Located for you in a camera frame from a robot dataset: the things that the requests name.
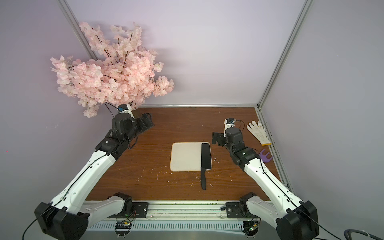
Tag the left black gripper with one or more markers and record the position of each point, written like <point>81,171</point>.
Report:
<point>147,122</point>

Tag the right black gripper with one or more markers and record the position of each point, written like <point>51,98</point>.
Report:
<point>217,138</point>

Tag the black kitchen knife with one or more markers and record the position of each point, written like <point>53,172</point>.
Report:
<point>206,163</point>

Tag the cream cutting board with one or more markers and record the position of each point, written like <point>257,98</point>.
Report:
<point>186,157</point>

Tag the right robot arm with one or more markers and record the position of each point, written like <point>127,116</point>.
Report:
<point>292,218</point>

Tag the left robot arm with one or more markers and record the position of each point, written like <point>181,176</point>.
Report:
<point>65,217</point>

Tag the right electronics board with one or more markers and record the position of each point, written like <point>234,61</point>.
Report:
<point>250,229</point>

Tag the electronics board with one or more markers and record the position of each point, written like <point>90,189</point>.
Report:
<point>123,228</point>
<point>250,229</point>

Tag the left electronics board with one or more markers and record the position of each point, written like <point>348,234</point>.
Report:
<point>123,228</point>

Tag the white work glove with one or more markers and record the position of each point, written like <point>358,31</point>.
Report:
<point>258,131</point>

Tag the purple toy fork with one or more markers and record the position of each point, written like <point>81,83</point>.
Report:
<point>266,156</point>

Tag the pink cherry blossom tree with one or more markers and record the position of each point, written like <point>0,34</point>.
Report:
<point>127,75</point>

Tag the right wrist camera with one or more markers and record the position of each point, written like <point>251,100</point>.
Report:
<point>231,123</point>

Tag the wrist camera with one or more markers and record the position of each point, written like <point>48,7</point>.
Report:
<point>127,109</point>
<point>231,123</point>

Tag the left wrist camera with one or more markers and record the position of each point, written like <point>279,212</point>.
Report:
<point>127,109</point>

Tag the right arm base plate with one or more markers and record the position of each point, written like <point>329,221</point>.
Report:
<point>236,210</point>

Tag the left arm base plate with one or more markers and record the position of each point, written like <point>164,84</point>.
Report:
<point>134,210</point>

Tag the aluminium front rail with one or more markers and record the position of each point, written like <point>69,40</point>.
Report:
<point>210,210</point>

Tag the black cable corner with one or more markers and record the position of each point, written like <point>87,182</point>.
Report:
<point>349,234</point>

